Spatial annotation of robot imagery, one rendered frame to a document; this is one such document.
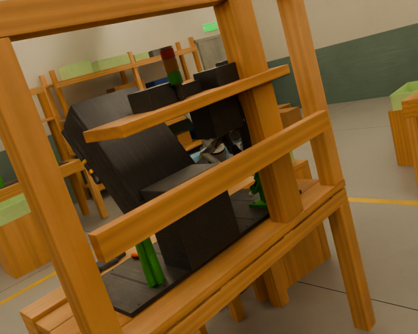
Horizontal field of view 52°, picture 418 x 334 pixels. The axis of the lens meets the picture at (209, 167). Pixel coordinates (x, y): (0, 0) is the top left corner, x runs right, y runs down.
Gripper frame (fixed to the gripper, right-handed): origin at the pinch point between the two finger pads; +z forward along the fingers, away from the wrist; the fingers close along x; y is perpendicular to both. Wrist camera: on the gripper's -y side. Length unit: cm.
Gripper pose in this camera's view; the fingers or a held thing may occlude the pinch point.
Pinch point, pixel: (206, 154)
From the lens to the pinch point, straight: 203.1
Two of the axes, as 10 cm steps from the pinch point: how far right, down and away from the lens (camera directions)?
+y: -8.2, -5.2, 2.3
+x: 1.5, -5.8, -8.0
